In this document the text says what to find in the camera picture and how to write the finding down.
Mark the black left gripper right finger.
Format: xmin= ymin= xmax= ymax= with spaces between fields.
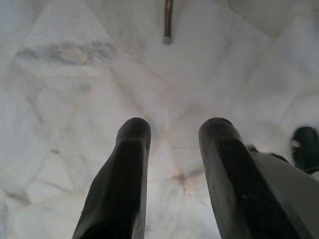
xmin=198 ymin=117 xmax=304 ymax=239

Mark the robot grey leg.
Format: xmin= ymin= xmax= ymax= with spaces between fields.
xmin=246 ymin=145 xmax=319 ymax=239

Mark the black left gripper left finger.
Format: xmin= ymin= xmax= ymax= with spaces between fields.
xmin=72 ymin=117 xmax=152 ymax=239

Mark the brown wooden furniture leg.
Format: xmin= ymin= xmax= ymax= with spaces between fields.
xmin=163 ymin=0 xmax=173 ymax=45

